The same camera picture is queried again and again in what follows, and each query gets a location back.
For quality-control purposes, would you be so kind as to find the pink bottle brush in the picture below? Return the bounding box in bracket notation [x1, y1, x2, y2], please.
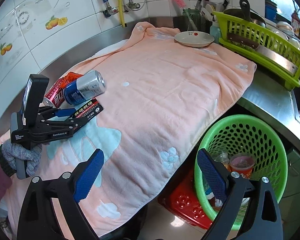
[173, 0, 186, 9]

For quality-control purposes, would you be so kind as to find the orange snack wrapper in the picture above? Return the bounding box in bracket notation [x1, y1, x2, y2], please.
[60, 72, 83, 88]

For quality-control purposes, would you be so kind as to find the cleaver knife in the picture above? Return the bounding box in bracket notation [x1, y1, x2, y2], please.
[227, 33, 298, 76]

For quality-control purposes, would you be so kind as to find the orange drink bottle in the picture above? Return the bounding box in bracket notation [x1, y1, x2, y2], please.
[213, 152, 231, 172]

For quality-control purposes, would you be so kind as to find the red plastic stool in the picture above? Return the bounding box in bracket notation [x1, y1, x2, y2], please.
[158, 168, 212, 230]

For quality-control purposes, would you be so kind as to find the left gloved hand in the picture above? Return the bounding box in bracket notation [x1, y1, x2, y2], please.
[2, 139, 42, 179]

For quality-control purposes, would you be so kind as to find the green dish rack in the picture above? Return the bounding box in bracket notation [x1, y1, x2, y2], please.
[213, 11, 300, 90]

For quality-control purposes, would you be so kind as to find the green plastic waste basket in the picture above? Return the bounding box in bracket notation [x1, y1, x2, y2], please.
[194, 114, 289, 231]

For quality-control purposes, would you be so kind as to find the white paper cup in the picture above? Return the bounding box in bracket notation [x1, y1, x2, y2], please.
[230, 153, 255, 179]

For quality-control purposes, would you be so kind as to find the black wok pan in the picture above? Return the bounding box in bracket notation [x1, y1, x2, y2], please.
[223, 0, 266, 28]

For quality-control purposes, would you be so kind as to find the teal soap bottle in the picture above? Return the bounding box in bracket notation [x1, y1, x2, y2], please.
[210, 21, 222, 44]

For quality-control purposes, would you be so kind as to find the beige ceramic plate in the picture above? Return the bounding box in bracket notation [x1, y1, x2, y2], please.
[174, 31, 215, 48]

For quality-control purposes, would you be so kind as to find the pink airplane towel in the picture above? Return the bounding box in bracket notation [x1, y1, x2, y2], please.
[4, 22, 257, 238]

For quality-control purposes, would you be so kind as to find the red cola can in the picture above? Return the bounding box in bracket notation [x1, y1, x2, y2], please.
[43, 77, 74, 108]

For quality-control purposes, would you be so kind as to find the yellow gas pipe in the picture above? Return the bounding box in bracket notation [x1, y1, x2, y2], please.
[117, 0, 126, 28]

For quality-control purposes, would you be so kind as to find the blue silver drink can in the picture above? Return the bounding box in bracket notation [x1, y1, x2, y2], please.
[63, 70, 106, 105]

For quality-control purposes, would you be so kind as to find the black red carton box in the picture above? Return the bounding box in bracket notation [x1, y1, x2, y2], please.
[66, 98, 104, 129]

